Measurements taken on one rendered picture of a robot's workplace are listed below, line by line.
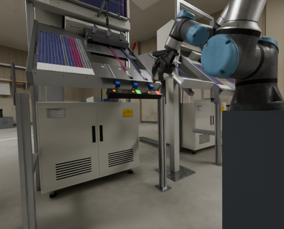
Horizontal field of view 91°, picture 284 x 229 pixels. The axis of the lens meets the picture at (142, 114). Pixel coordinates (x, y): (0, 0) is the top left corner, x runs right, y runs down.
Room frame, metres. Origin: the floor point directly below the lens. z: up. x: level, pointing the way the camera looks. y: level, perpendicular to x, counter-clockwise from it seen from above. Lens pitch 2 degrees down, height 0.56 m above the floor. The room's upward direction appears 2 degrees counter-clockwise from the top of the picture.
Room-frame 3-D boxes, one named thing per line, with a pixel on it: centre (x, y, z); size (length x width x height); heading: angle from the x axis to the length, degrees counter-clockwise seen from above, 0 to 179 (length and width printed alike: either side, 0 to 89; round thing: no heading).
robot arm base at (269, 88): (0.50, -0.40, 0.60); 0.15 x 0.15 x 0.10
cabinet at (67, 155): (1.28, 0.50, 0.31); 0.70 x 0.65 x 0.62; 122
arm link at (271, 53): (0.50, -0.40, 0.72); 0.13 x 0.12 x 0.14; 113
